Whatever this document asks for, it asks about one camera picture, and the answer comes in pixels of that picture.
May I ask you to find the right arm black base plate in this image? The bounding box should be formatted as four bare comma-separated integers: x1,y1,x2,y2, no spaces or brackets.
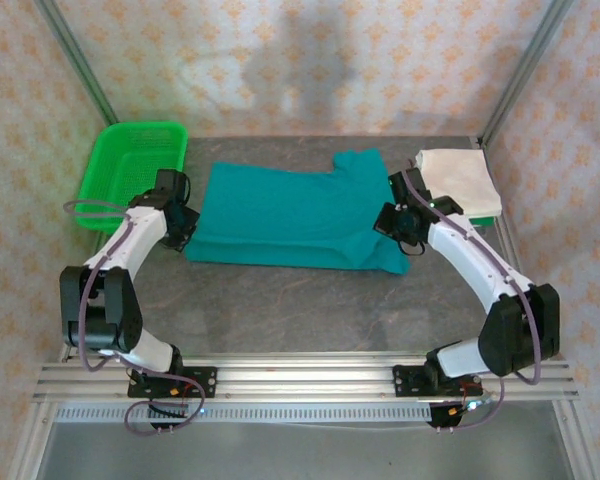
393,364,483,399

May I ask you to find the aluminium frame leg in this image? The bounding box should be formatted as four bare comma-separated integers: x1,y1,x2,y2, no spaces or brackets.
552,399,596,480
7,402,56,480

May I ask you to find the teal t-shirt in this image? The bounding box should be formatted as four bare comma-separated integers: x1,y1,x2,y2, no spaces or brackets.
183,148,412,275

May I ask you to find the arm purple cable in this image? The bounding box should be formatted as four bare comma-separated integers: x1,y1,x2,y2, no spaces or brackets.
62,199,206,437
402,158,541,431

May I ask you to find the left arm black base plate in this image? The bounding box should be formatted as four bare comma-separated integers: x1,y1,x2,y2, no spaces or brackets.
127,366,218,400

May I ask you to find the white folded t-shirt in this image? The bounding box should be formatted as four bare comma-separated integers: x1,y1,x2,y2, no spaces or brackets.
413,148,504,220

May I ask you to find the black electronics bracket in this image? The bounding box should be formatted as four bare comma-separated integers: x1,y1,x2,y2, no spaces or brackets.
428,399,481,432

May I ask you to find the white slotted cable duct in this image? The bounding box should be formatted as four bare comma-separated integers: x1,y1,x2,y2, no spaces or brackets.
54,402,434,425

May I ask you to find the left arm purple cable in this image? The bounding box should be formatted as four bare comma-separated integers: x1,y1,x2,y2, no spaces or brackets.
62,199,206,437

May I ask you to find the green plastic basket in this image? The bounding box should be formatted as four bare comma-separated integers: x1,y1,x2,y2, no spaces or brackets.
74,121,190,235

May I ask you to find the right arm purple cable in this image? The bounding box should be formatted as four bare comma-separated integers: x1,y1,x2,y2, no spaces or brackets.
402,158,541,431

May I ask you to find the long aluminium mounting rail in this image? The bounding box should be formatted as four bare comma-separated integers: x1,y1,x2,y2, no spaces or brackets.
32,352,580,404

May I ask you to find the aluminium frame post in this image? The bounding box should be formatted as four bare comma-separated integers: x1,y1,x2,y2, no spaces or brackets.
479,0,574,146
34,0,121,131

